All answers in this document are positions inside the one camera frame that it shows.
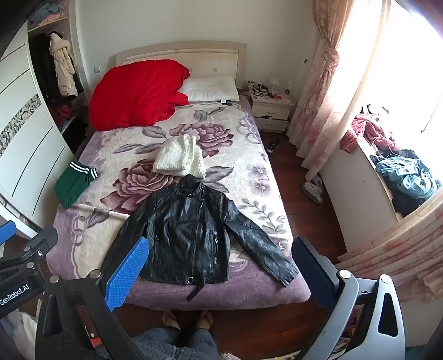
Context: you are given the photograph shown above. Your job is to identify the beige bed headboard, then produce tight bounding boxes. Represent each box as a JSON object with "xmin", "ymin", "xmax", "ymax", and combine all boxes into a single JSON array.
[{"xmin": 115, "ymin": 41, "xmax": 247, "ymax": 91}]

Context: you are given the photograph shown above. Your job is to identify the green garment with white stripes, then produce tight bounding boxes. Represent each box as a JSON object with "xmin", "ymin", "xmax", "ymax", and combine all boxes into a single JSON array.
[{"xmin": 54, "ymin": 161, "xmax": 98, "ymax": 209}]

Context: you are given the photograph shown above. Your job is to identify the white knitted sweater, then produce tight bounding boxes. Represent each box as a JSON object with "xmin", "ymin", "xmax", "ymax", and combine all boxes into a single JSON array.
[{"xmin": 153, "ymin": 134, "xmax": 205, "ymax": 179}]

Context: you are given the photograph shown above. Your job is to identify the beige hanging coat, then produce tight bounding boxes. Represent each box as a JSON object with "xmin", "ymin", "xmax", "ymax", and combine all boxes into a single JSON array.
[{"xmin": 49, "ymin": 32, "xmax": 78, "ymax": 98}]

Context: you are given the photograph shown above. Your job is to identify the white wardrobe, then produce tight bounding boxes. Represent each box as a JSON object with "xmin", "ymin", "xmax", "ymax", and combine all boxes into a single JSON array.
[{"xmin": 0, "ymin": 0, "xmax": 91, "ymax": 239}]

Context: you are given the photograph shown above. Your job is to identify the white cloth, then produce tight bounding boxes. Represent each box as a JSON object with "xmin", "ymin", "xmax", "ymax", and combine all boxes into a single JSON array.
[{"xmin": 0, "ymin": 310, "xmax": 39, "ymax": 360}]

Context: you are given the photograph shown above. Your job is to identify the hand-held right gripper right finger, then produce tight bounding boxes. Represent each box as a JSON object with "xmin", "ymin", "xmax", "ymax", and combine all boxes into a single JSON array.
[{"xmin": 292, "ymin": 236, "xmax": 406, "ymax": 360}]

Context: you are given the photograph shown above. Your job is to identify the black leather jacket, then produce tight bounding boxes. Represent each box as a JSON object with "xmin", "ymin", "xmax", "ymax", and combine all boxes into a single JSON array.
[{"xmin": 100, "ymin": 174, "xmax": 299, "ymax": 302}]

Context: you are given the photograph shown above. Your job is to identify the white window-sill cabinet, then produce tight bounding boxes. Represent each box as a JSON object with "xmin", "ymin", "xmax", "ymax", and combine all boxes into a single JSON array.
[{"xmin": 318, "ymin": 138, "xmax": 405, "ymax": 253}]

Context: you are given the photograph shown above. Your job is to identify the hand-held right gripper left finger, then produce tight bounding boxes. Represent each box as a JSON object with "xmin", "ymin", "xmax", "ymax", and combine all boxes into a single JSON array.
[{"xmin": 35, "ymin": 236, "xmax": 150, "ymax": 360}]

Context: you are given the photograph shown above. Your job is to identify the dark hanging clothes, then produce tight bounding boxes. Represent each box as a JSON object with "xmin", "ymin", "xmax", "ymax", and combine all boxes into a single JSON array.
[{"xmin": 29, "ymin": 33, "xmax": 58, "ymax": 104}]

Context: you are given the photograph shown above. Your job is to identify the white nightstand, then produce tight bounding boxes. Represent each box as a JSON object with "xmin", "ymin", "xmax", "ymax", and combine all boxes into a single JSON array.
[{"xmin": 250, "ymin": 93, "xmax": 295, "ymax": 132}]

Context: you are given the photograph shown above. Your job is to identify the folded clothes on shelf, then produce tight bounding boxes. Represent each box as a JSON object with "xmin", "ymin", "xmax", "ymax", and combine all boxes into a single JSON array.
[{"xmin": 29, "ymin": 3, "xmax": 67, "ymax": 27}]

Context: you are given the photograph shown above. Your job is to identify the blue garment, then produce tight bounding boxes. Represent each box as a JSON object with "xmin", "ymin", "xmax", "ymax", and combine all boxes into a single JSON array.
[{"xmin": 375, "ymin": 152, "xmax": 441, "ymax": 200}]

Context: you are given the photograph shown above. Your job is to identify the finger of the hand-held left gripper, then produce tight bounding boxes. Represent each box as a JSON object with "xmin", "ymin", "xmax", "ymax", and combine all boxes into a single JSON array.
[
  {"xmin": 0, "ymin": 227, "xmax": 58, "ymax": 277},
  {"xmin": 0, "ymin": 220, "xmax": 17, "ymax": 258}
]

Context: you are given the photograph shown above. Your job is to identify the pink clothes on sill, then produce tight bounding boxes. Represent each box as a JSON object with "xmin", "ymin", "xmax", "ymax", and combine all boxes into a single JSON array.
[{"xmin": 339, "ymin": 114, "xmax": 397, "ymax": 155}]

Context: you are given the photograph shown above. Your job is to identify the person's legs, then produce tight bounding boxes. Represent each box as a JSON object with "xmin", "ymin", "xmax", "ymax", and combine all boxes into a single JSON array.
[{"xmin": 132, "ymin": 309, "xmax": 222, "ymax": 360}]

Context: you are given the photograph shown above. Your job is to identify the tied pink floral curtain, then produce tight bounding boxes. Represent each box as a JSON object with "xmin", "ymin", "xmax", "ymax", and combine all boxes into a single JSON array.
[{"xmin": 287, "ymin": 0, "xmax": 392, "ymax": 181}]

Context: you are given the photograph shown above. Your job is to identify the red duvet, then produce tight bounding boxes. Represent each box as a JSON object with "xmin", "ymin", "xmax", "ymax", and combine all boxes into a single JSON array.
[{"xmin": 89, "ymin": 59, "xmax": 190, "ymax": 131}]

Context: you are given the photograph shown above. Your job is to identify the white pillow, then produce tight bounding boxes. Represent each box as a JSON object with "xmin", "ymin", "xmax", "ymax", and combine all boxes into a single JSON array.
[{"xmin": 178, "ymin": 76, "xmax": 240, "ymax": 103}]

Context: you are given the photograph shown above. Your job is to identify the loose pink floral curtain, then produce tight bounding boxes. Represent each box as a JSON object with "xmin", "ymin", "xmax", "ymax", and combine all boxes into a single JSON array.
[{"xmin": 337, "ymin": 197, "xmax": 443, "ymax": 305}]

